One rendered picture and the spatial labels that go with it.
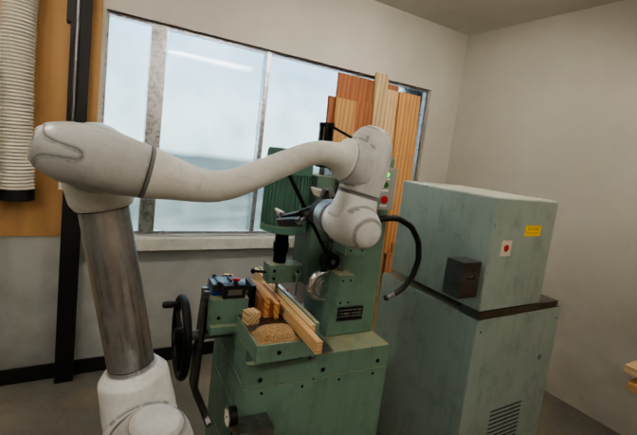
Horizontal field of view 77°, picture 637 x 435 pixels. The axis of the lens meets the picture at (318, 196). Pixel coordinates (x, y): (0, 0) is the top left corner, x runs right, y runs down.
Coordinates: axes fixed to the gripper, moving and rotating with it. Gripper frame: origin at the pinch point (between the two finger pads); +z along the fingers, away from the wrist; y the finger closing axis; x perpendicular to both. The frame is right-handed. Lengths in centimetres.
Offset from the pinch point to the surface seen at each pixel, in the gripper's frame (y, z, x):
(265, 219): -7.1, 21.4, -7.7
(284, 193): 2.2, 16.6, -1.3
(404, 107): 160, 151, -36
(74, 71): -38, 139, 75
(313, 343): -18.4, -12.2, -38.0
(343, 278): 4.5, 3.6, -35.7
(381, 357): 4, 2, -74
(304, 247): 1.0, 20.5, -25.6
